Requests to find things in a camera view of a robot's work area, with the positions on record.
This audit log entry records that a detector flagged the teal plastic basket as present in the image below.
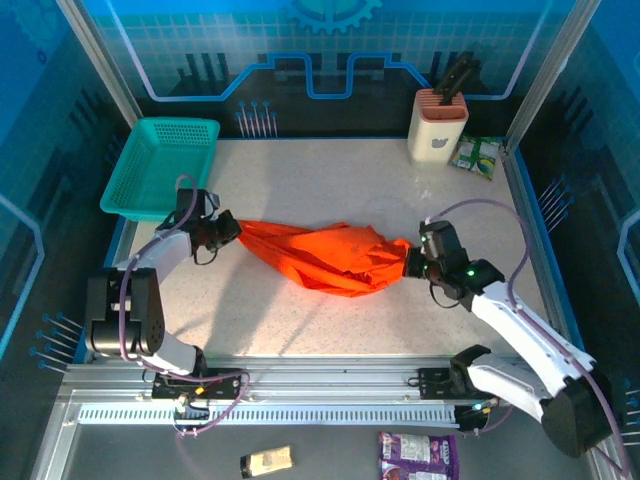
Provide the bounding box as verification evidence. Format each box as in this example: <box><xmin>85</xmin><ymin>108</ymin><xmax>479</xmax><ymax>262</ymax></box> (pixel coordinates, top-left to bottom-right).
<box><xmin>99</xmin><ymin>117</ymin><xmax>221</xmax><ymax>225</ymax></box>

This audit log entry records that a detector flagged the aluminium frame post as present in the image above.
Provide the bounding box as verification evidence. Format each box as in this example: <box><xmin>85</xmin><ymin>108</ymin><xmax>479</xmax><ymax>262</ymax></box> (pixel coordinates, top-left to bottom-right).
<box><xmin>504</xmin><ymin>0</ymin><xmax>601</xmax><ymax>151</ymax></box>
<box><xmin>54</xmin><ymin>0</ymin><xmax>146</xmax><ymax>131</ymax></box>

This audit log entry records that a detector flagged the white slotted cable duct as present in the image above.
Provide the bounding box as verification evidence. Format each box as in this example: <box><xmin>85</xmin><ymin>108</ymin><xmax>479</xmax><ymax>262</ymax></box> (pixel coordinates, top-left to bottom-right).
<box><xmin>78</xmin><ymin>403</ymin><xmax>461</xmax><ymax>429</ymax></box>

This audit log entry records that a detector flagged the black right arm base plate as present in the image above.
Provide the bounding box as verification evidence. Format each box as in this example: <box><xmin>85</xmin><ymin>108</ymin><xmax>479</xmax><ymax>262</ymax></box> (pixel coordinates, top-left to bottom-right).
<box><xmin>417</xmin><ymin>367</ymin><xmax>461</xmax><ymax>401</ymax></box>

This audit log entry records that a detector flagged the small electronics board with wires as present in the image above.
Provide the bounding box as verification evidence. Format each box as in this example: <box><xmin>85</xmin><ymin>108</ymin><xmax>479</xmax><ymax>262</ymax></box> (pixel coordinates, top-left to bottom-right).
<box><xmin>457</xmin><ymin>399</ymin><xmax>501</xmax><ymax>434</ymax></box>
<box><xmin>172</xmin><ymin>393</ymin><xmax>211</xmax><ymax>435</ymax></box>

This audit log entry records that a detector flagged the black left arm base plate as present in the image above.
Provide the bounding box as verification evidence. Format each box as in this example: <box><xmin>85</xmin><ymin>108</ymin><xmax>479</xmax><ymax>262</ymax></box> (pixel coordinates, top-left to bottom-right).
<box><xmin>151</xmin><ymin>368</ymin><xmax>243</xmax><ymax>401</ymax></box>

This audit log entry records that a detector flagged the orange t-shirt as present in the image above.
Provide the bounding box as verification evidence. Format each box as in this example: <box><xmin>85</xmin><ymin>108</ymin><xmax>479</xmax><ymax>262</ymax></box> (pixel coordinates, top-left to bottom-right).
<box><xmin>237</xmin><ymin>218</ymin><xmax>412</xmax><ymax>300</ymax></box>

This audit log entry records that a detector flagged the purple snack packet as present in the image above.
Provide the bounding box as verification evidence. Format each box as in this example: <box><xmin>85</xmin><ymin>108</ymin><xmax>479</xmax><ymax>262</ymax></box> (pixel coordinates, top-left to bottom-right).
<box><xmin>378</xmin><ymin>432</ymin><xmax>460</xmax><ymax>480</ymax></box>

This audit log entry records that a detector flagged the aluminium rail frame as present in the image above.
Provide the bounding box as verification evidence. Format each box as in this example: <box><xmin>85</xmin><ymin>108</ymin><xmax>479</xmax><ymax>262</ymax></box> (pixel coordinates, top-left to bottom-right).
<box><xmin>29</xmin><ymin>355</ymin><xmax>636</xmax><ymax>480</ymax></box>

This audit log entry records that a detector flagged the cream knife block pink top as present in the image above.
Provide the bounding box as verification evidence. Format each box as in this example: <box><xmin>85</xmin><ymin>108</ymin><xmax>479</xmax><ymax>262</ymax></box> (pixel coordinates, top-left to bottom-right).
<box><xmin>406</xmin><ymin>88</ymin><xmax>470</xmax><ymax>164</ymax></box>

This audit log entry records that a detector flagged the green snack packet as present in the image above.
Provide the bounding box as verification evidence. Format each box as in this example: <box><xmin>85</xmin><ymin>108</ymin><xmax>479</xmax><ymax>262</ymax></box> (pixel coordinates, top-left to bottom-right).
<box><xmin>449</xmin><ymin>133</ymin><xmax>503</xmax><ymax>182</ymax></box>

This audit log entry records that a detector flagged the black knife handle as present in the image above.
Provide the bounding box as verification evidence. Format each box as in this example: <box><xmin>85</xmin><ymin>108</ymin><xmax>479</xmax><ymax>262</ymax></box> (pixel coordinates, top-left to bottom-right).
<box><xmin>444</xmin><ymin>58</ymin><xmax>483</xmax><ymax>107</ymax></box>
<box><xmin>432</xmin><ymin>51</ymin><xmax>474</xmax><ymax>104</ymax></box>

